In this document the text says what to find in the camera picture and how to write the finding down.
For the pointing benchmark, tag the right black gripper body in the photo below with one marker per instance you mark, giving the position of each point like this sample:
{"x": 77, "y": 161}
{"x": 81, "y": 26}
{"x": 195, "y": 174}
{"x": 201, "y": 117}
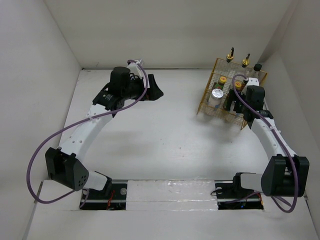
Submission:
{"x": 239, "y": 106}

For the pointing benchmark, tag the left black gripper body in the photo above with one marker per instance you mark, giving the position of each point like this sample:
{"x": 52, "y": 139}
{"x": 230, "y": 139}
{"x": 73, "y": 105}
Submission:
{"x": 137, "y": 88}

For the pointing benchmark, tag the silver lid shaker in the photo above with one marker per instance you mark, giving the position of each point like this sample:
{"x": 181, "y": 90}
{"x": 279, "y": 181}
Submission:
{"x": 215, "y": 98}

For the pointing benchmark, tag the clear liquid glass bottle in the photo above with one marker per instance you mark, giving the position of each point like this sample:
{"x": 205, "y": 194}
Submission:
{"x": 241, "y": 69}

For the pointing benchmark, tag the dark sauce glass bottle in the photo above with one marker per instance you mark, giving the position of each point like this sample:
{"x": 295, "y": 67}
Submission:
{"x": 227, "y": 63}

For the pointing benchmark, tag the red label soy sauce bottle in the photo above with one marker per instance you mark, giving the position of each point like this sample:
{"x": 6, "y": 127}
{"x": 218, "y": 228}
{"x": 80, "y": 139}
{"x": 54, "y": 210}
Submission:
{"x": 256, "y": 71}

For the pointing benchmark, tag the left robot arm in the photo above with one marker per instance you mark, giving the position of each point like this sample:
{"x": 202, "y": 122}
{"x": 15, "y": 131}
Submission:
{"x": 65, "y": 163}

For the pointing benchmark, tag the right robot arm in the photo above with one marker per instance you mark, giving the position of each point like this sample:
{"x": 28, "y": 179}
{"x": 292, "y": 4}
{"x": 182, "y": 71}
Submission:
{"x": 285, "y": 171}

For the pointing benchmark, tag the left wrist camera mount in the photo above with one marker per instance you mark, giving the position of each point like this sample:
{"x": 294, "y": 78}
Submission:
{"x": 133, "y": 66}

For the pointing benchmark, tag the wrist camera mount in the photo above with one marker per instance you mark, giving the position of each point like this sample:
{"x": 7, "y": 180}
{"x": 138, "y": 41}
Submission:
{"x": 251, "y": 81}
{"x": 133, "y": 66}

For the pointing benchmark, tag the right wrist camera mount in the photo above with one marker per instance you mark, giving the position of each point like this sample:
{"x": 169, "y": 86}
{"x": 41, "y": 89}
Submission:
{"x": 251, "y": 81}

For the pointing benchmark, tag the yellow wire rack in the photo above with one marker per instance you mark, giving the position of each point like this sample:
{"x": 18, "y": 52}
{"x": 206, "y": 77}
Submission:
{"x": 220, "y": 107}

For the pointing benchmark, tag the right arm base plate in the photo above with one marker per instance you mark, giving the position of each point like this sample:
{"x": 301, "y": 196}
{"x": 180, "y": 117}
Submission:
{"x": 232, "y": 197}

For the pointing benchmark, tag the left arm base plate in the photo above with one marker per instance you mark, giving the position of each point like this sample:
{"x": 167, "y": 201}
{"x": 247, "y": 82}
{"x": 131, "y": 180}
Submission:
{"x": 116, "y": 200}

